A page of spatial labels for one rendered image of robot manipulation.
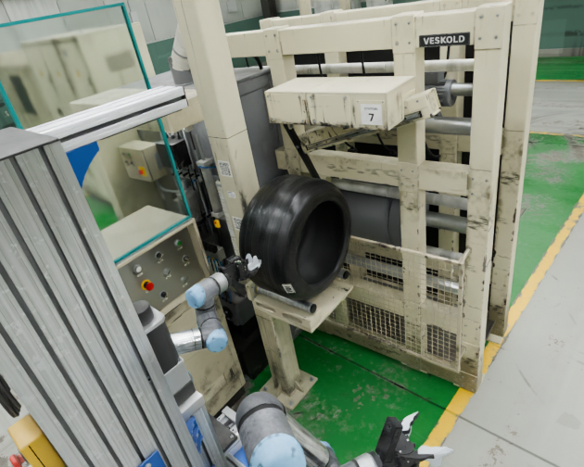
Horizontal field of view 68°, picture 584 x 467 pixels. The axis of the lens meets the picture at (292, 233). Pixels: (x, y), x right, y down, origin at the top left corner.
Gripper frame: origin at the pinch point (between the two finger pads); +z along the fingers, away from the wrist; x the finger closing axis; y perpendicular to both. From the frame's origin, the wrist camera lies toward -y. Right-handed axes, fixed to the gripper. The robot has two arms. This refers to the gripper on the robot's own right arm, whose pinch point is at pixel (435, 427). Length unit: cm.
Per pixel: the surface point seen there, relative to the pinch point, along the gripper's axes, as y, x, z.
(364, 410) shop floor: 93, -102, 20
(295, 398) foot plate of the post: 89, -128, -13
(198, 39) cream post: -114, -105, -16
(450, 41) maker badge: -93, -70, 71
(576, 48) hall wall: 12, -588, 784
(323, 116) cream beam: -75, -93, 24
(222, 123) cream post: -81, -109, -15
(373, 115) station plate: -74, -73, 35
